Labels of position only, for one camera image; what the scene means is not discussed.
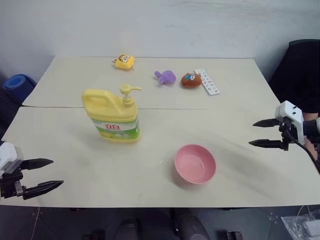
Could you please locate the yellow detergent pump bottle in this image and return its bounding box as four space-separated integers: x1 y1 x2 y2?
81 84 143 144

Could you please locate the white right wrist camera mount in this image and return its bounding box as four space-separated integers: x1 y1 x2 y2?
274 100 307 146

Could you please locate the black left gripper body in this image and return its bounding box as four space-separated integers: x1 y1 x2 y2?
0 168 27 200

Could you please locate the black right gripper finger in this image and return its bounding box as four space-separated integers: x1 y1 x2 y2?
248 139 285 150
252 118 279 129

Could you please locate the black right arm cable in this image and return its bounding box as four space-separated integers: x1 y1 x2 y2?
284 124 320 175

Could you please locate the purple plush toy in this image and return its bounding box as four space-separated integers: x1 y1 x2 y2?
153 70 177 87

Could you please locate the blue rolled foam mat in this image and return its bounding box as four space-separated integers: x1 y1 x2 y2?
2 73 37 101

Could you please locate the brown bear head plush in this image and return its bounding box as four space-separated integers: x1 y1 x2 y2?
180 71 203 89

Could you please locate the clear plastic bag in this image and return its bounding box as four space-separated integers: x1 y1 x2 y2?
280 211 320 240

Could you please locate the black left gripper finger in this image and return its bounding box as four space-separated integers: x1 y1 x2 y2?
20 157 54 172
22 179 64 201

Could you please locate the black chair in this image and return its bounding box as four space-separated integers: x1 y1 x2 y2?
268 38 320 118

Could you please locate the pink plastic bowl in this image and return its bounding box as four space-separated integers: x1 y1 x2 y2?
174 144 217 186

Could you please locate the white alphabet letter card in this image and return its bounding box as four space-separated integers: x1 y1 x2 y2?
194 67 221 96

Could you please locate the yellow plush toy with face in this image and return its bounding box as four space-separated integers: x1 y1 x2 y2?
111 53 136 72

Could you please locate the dark rounded shape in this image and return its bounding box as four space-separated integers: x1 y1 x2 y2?
107 215 141 240
169 208 214 240

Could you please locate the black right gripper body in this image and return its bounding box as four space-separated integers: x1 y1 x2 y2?
275 116 295 152

